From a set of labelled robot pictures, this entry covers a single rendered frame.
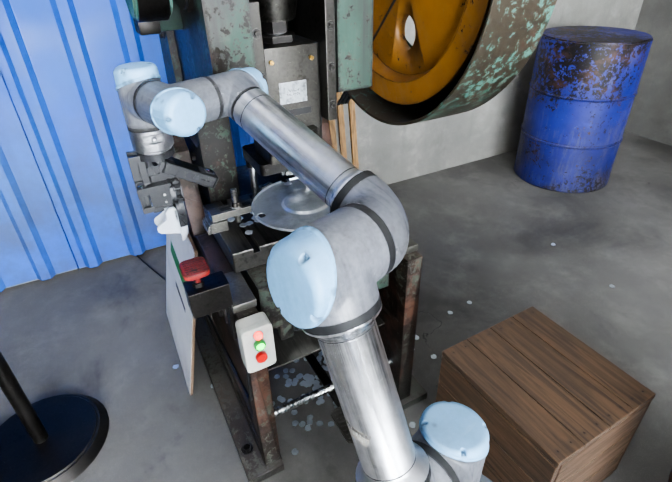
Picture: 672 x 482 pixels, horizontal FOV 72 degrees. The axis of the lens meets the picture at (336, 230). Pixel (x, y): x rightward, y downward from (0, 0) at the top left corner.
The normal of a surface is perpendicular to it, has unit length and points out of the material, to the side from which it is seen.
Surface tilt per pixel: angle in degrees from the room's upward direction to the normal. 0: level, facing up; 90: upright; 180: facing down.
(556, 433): 0
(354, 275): 69
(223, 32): 90
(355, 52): 90
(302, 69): 90
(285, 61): 90
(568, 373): 0
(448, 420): 7
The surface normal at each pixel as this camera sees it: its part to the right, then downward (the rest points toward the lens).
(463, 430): 0.07, -0.89
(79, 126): 0.47, 0.46
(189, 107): 0.72, 0.36
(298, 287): -0.73, 0.27
